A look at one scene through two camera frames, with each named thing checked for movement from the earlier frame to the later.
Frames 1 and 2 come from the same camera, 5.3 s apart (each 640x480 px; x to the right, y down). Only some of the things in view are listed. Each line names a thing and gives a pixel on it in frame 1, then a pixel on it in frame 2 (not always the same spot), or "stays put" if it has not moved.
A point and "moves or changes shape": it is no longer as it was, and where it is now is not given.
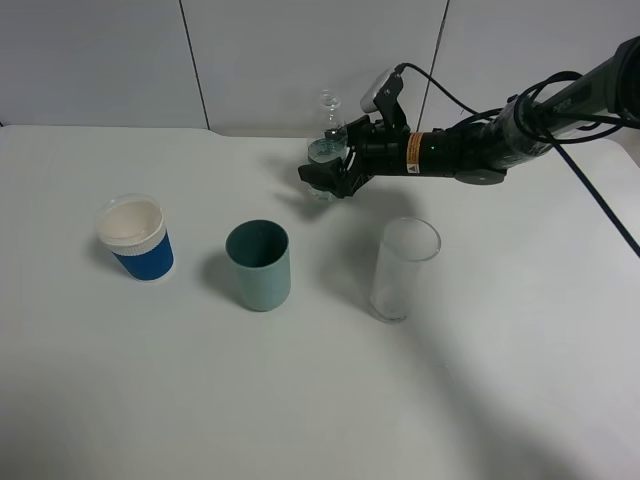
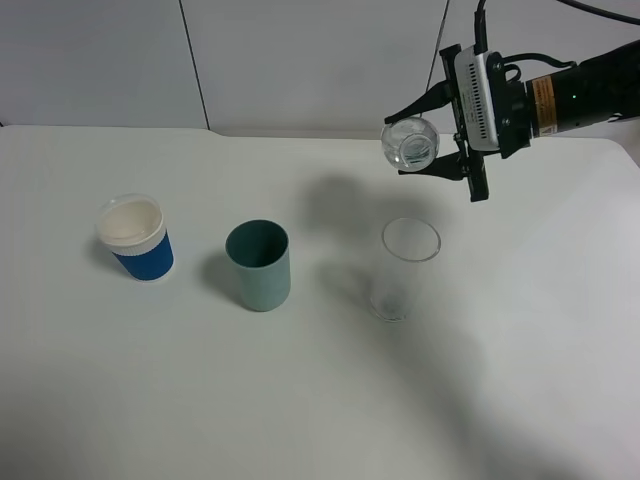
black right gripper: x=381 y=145 -> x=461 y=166
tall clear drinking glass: x=407 y=244 stays put
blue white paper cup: x=132 y=226 stays put
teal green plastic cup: x=261 y=249 stays put
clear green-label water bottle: x=320 y=147 moves or changes shape
